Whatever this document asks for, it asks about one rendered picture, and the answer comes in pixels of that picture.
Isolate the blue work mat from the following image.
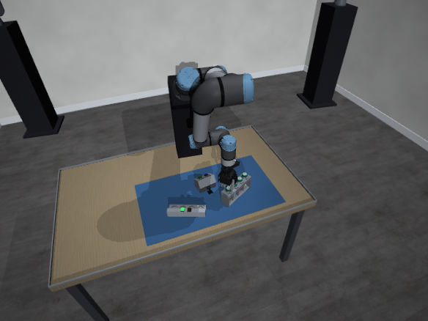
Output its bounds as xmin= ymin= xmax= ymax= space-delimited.
xmin=135 ymin=155 xmax=286 ymax=246

